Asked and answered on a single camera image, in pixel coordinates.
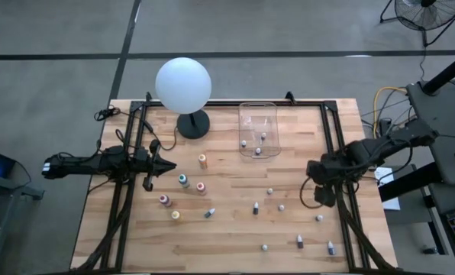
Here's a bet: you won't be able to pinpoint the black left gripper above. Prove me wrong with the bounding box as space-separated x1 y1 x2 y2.
142 138 178 193

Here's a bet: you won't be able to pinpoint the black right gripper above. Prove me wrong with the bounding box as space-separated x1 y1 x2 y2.
306 156 343 208

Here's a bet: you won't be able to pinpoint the white paper sheet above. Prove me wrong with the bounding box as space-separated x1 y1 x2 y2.
382 196 402 211
374 166 395 188

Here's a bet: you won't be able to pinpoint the white globe table lamp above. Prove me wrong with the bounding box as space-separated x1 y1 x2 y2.
154 57 213 141

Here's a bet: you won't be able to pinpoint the clear plastic bin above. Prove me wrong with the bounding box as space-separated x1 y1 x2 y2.
237 101 282 159

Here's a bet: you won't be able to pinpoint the grey workstation cart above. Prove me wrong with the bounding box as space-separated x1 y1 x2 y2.
379 78 455 275

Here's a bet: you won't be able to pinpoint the black cart pole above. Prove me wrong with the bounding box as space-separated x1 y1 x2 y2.
421 48 455 95

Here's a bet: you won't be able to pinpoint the computer tower blue lights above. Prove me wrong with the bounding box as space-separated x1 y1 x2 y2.
0 146 18 180

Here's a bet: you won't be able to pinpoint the black floor fan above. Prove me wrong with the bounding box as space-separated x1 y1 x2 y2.
379 0 455 48

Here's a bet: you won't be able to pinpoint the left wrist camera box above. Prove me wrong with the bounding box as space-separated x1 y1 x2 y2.
134 147 150 163

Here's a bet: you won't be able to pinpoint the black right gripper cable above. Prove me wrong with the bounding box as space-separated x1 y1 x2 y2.
298 177 324 210

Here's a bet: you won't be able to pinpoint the black lamp cable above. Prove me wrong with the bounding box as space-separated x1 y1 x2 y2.
115 108 179 152

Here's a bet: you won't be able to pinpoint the coiled black cable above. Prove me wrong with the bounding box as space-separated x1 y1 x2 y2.
93 105 121 122

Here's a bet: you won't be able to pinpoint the yellow cable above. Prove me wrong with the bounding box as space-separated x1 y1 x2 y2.
372 86 418 141

